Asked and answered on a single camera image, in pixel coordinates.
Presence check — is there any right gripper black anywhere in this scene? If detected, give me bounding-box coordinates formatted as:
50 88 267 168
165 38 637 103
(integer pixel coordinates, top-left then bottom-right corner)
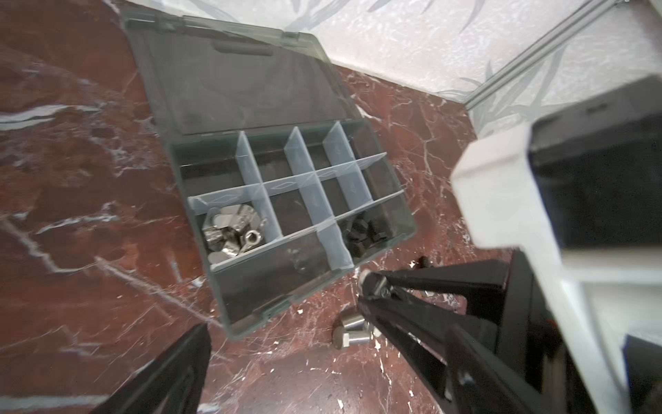
358 251 568 413

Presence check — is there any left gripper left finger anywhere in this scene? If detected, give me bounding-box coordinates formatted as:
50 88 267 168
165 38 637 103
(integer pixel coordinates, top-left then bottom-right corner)
92 324 211 413

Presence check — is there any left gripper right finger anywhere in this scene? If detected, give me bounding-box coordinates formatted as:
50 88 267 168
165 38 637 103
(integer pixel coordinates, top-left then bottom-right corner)
445 325 558 413

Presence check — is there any silver eye nut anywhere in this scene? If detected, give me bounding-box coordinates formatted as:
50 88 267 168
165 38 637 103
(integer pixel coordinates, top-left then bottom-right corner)
240 229 264 254

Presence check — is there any silver wing nut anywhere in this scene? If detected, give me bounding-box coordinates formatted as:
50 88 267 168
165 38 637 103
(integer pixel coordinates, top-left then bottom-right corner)
208 204 262 234

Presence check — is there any grey compartment organizer box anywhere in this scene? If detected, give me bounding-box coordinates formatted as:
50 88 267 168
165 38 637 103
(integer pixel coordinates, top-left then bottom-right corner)
121 5 417 339

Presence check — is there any silver hex bolt upper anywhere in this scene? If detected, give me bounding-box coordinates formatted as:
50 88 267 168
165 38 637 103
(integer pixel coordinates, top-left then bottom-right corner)
340 313 373 333

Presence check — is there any silver hex bolt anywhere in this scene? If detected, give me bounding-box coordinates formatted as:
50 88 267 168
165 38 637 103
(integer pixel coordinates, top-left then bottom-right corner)
340 313 373 333
332 326 372 350

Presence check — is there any silver hex bolt lower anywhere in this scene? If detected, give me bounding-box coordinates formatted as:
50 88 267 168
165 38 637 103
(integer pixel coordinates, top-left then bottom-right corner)
332 326 372 350

